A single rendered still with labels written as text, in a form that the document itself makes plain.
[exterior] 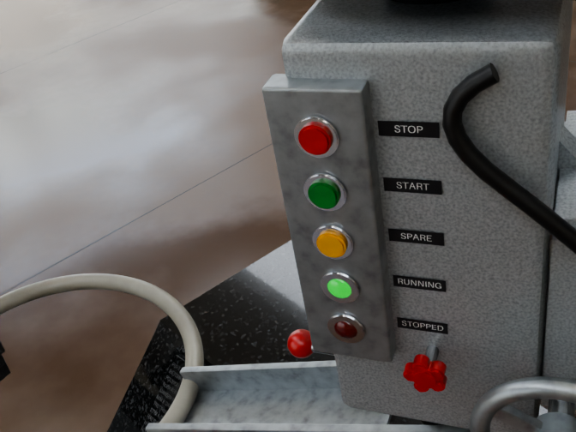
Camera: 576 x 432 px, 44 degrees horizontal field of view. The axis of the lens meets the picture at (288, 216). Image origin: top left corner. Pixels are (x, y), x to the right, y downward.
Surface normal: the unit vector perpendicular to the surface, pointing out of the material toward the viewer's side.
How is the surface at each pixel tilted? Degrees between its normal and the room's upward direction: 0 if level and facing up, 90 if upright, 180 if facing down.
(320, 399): 16
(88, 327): 0
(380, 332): 90
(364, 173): 90
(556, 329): 90
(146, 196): 0
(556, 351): 90
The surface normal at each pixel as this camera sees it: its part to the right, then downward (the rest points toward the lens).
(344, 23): -0.16, -0.80
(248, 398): -0.40, -0.80
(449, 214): -0.34, 0.59
